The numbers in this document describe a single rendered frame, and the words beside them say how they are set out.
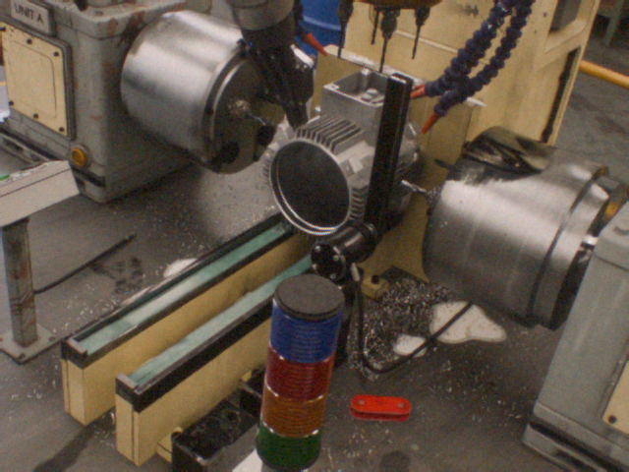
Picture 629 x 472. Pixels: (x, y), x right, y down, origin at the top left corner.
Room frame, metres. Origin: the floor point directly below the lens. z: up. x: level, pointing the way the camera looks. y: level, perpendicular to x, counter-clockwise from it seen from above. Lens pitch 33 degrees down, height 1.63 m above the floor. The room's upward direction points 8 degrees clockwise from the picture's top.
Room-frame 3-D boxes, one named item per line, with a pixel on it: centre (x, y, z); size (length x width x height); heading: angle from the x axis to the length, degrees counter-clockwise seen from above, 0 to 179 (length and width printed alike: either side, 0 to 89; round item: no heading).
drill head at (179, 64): (1.34, 0.26, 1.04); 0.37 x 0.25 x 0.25; 58
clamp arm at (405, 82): (0.97, -0.08, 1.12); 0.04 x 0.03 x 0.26; 148
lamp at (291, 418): (0.53, 0.00, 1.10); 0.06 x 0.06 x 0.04
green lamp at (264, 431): (0.53, 0.00, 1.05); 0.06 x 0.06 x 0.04
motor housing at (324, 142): (1.15, -0.03, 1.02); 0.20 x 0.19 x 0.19; 148
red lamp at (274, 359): (0.53, 0.00, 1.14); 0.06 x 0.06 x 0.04
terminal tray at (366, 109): (1.18, -0.06, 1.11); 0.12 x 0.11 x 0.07; 148
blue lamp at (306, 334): (0.53, 0.00, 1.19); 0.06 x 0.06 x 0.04
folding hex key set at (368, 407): (0.83, -0.13, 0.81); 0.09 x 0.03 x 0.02; 96
